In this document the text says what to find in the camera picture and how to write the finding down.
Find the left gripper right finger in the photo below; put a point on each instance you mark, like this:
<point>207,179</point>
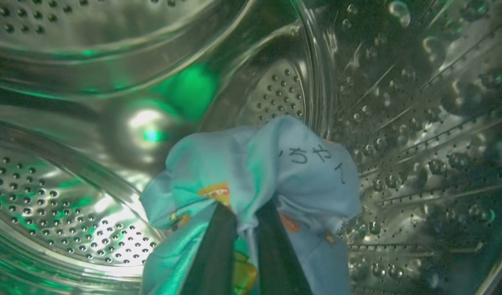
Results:
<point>277,262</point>

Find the perforated steel washer drum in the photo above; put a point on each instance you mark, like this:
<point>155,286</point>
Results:
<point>419,123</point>

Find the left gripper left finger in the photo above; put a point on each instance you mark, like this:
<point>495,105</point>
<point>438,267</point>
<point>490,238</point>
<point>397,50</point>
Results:
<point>218,254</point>

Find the light blue garment small prints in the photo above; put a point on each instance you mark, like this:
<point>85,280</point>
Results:
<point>275,164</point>

